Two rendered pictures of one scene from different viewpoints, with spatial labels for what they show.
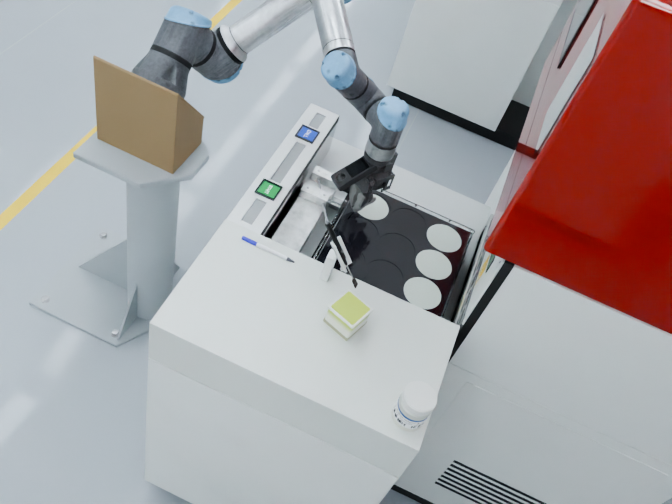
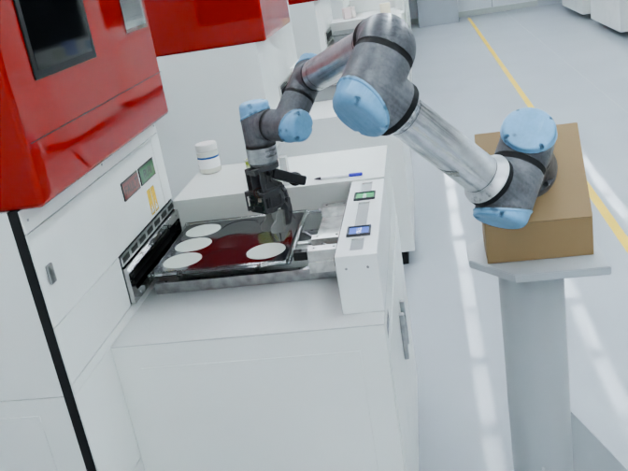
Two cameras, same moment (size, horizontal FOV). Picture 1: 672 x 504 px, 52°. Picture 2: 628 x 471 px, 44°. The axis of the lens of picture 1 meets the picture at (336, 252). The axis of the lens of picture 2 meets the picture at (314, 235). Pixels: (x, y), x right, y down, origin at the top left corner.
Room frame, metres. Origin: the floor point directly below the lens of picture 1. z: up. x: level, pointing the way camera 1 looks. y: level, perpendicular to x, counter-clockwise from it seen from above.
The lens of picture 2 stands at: (3.21, 0.17, 1.59)
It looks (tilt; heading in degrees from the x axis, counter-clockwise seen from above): 20 degrees down; 183
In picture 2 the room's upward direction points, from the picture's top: 9 degrees counter-clockwise
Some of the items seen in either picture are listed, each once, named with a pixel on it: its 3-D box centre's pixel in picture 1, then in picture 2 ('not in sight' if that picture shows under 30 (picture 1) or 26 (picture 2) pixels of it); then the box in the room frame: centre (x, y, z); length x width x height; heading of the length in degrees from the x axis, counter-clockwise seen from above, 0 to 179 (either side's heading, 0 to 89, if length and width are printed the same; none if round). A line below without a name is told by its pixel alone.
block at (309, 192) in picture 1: (315, 194); (327, 239); (1.37, 0.11, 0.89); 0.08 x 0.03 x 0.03; 83
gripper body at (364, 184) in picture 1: (374, 169); (265, 187); (1.36, -0.02, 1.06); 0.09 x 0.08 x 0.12; 136
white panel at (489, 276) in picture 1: (506, 206); (117, 233); (1.44, -0.39, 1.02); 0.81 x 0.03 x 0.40; 173
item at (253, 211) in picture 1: (283, 180); (365, 238); (1.38, 0.20, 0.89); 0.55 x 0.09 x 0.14; 173
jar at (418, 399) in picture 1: (413, 406); (207, 157); (0.76, -0.26, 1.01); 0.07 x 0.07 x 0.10
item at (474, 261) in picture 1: (469, 277); (156, 251); (1.26, -0.36, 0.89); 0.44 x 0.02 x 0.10; 173
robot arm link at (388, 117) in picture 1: (388, 121); (257, 123); (1.36, -0.02, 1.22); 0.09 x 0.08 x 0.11; 48
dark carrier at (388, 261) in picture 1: (396, 248); (232, 241); (1.27, -0.15, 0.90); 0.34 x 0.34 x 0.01; 83
